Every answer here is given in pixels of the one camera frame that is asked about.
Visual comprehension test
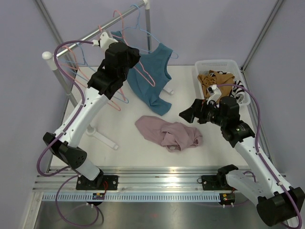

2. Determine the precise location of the mauve pink tank top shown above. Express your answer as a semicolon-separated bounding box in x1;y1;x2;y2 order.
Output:
135;115;203;152

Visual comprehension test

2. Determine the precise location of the mustard tank top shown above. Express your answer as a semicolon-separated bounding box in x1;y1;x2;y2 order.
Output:
197;70;235;98

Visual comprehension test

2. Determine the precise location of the black white striped tank top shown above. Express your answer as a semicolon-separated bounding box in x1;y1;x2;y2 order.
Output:
209;70;245;104

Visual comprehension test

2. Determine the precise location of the grey tank top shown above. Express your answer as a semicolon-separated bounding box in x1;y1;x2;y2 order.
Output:
199;70;209;75

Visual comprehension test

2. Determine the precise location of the pink hanger of mauve top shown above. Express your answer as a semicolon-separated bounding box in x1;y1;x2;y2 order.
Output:
113;10;156;87

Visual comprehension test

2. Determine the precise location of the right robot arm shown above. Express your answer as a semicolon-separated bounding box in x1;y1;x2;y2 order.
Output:
179;96;305;229

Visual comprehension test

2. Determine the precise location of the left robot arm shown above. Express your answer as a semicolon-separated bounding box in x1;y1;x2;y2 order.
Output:
43;42;140;190

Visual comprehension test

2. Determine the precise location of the teal blue tank top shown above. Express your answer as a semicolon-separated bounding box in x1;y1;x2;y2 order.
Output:
110;30;174;117

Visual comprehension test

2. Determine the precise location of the blue hanger of teal top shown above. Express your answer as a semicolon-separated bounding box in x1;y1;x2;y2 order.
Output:
121;4;179;59

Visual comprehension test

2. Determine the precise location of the white plastic basket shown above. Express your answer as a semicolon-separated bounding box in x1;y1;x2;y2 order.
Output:
195;60;250;106

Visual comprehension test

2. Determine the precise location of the metal clothes rack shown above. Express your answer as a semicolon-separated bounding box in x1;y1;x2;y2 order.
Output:
41;0;174;150

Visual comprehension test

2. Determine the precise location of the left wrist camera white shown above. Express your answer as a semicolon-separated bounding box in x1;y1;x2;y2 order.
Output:
92;31;118;51

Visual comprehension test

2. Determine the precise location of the white slotted cable duct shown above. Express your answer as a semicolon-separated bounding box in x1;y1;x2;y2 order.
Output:
42;192;220;202

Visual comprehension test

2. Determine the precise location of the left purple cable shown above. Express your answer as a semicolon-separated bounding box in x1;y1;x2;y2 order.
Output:
36;40;104;226

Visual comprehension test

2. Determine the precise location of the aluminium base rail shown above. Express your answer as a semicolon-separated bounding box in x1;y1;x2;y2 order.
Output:
32;166;286;193

